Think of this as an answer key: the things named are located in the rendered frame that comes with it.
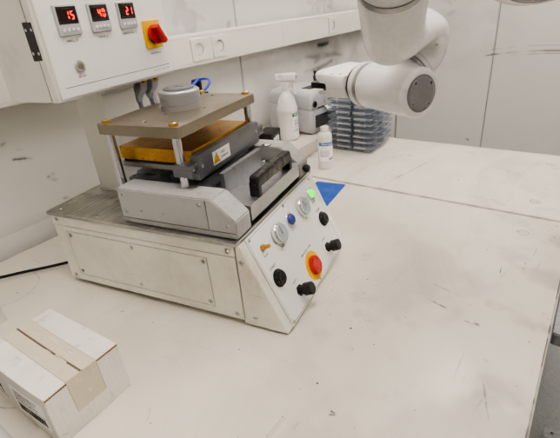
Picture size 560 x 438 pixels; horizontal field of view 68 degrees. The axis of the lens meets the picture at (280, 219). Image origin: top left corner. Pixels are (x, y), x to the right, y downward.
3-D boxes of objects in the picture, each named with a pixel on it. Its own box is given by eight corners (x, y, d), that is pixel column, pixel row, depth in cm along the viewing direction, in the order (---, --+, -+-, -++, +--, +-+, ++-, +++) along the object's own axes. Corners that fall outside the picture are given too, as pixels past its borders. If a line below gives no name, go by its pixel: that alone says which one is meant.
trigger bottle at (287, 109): (277, 142, 164) (271, 75, 153) (281, 136, 171) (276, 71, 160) (299, 141, 162) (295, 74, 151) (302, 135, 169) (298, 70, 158)
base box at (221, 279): (74, 281, 96) (49, 214, 88) (174, 210, 126) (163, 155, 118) (288, 336, 74) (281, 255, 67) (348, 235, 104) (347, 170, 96)
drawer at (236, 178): (126, 206, 86) (116, 170, 82) (189, 169, 103) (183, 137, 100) (253, 225, 74) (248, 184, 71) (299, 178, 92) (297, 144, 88)
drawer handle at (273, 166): (250, 196, 76) (247, 175, 74) (283, 167, 88) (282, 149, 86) (259, 197, 75) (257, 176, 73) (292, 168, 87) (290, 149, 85)
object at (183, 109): (85, 169, 82) (64, 101, 76) (180, 125, 107) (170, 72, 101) (187, 179, 72) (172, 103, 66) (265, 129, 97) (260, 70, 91)
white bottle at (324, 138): (316, 165, 150) (315, 125, 143) (330, 163, 150) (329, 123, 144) (321, 170, 145) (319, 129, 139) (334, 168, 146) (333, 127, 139)
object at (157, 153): (123, 165, 82) (110, 117, 78) (190, 133, 99) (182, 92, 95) (196, 172, 75) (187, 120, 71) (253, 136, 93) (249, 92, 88)
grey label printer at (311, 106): (269, 129, 182) (265, 88, 174) (298, 117, 194) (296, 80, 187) (314, 136, 166) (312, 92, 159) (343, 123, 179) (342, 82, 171)
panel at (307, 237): (292, 327, 76) (243, 240, 71) (342, 244, 100) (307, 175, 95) (302, 326, 75) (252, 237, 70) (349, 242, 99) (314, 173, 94)
